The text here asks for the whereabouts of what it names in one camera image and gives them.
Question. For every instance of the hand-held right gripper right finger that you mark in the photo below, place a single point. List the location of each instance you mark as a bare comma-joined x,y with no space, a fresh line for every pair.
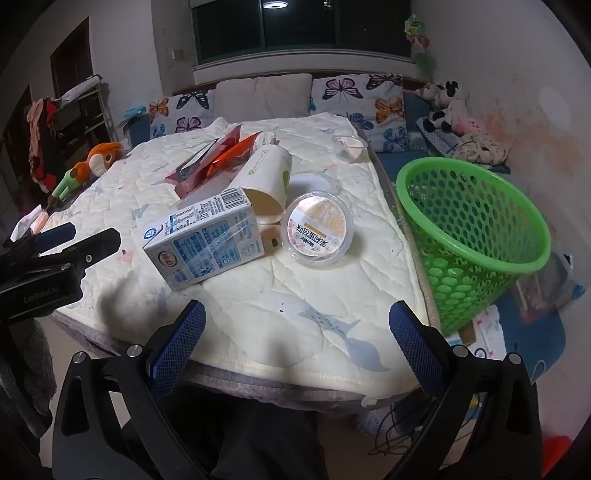
415,350

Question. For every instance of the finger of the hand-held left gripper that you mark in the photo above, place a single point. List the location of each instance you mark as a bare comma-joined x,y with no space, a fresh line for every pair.
94,247
55,237

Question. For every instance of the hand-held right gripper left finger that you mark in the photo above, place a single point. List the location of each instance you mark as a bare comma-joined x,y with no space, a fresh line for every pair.
178,350

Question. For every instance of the blue white milk carton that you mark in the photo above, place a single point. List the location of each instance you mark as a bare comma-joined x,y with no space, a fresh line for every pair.
203,240

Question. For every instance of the pink red snack packet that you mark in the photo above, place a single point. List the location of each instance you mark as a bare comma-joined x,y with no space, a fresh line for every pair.
194,175

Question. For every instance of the green plastic basket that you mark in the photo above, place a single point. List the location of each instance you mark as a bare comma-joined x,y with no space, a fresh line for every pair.
508,269

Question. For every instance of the round pudding cup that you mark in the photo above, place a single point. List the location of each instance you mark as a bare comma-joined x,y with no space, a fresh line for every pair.
316,226

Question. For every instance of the white paper cup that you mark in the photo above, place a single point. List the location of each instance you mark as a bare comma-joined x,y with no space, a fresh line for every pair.
265,175

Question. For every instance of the clear plastic lid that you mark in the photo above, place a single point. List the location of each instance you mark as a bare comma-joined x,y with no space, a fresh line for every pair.
314,181

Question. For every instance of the round clear plastic cup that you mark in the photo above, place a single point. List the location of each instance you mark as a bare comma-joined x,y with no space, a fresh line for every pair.
349,146

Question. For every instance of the person's left forearm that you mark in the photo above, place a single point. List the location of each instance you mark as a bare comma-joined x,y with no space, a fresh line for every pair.
27,364

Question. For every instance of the green plastic toy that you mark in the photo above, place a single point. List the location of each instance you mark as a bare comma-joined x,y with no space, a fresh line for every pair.
69,182

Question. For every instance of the white printed paper sheet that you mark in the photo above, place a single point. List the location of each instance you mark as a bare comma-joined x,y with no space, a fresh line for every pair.
487,332

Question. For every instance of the orange monkey plush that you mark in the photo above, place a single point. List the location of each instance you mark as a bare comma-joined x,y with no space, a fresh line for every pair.
104,154

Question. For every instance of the red hanging garment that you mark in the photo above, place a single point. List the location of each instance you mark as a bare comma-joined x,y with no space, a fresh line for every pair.
41,138

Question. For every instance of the white quilted blanket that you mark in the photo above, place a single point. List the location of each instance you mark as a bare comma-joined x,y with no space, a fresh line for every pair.
277,314

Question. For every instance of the white clothes rack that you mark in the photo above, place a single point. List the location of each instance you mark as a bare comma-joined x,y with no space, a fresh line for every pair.
94,106

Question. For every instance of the light blue plastic toy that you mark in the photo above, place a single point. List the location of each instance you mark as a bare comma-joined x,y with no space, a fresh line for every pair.
135,112

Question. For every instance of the clear plastic storage box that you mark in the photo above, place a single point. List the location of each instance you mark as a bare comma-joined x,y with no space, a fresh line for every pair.
549,281

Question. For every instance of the butterfly print pillow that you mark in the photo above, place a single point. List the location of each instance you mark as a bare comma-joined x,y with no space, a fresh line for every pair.
360,101
184,110

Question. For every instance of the red paper piece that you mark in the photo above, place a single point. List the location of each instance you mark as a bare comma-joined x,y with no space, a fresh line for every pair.
558,457

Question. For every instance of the brown wooden door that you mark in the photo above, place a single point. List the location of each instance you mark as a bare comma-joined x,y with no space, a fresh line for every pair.
69,55

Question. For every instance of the beige spotted cloth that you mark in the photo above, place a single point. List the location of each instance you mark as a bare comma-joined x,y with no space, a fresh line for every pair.
482,147

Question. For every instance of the beige pillow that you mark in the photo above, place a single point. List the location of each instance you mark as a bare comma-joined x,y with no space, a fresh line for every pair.
263,97

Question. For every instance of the pink plush toy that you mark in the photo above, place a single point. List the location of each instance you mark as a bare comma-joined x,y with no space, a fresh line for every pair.
468,124

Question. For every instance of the black white cow plush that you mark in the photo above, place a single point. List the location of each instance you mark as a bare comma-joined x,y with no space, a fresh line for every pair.
443,104

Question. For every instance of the dark window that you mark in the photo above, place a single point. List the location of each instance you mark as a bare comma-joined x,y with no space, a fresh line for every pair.
300,27

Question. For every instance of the colourful wall flower decoration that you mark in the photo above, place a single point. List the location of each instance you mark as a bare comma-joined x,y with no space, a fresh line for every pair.
420,41

